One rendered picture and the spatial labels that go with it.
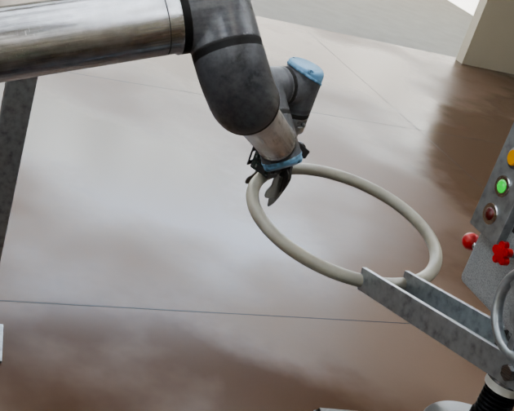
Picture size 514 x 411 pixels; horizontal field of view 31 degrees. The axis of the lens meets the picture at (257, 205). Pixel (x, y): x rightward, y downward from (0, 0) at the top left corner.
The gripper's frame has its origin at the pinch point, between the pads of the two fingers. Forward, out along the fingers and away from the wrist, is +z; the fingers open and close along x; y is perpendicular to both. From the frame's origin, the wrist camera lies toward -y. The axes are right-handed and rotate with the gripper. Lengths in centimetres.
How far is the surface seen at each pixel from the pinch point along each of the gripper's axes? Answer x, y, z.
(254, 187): 4.7, 13.6, -8.6
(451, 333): 66, 31, -19
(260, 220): 14.6, 22.2, -7.8
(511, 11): -217, -680, 85
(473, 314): 64, 18, -17
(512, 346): 80, 51, -35
